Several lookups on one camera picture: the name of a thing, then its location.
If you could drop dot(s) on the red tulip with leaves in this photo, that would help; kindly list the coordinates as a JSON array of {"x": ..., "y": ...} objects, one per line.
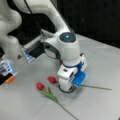
[{"x": 48, "y": 93}]

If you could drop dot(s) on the orange clamp left edge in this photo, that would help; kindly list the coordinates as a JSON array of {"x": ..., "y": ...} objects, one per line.
[{"x": 7, "y": 73}]

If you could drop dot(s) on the white blue gripper body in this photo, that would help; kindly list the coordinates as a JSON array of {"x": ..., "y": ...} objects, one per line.
[{"x": 71, "y": 78}]

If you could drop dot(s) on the black orange table clamp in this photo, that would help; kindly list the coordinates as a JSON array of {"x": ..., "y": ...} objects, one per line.
[{"x": 33, "y": 51}]

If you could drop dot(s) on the red tulip long stem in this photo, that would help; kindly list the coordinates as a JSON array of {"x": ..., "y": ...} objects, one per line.
[{"x": 53, "y": 80}]

